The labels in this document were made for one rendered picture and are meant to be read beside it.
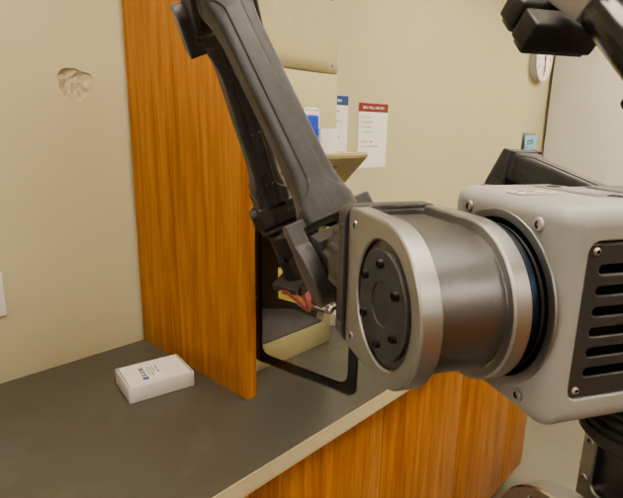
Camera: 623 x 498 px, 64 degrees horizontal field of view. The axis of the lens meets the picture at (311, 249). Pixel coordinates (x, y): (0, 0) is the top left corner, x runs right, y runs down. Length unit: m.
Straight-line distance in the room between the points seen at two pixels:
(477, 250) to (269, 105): 0.31
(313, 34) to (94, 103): 0.60
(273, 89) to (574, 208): 0.35
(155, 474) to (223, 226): 0.52
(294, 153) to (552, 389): 0.34
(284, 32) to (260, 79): 0.72
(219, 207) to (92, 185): 0.44
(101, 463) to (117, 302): 0.59
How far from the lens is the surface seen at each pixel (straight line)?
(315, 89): 1.36
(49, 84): 1.45
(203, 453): 1.09
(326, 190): 0.54
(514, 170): 1.06
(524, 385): 0.39
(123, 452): 1.13
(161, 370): 1.33
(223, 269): 1.18
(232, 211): 1.12
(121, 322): 1.60
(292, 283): 1.01
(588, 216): 0.35
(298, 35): 1.33
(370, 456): 1.41
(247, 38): 0.61
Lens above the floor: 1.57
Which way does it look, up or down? 14 degrees down
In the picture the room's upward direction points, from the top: 1 degrees clockwise
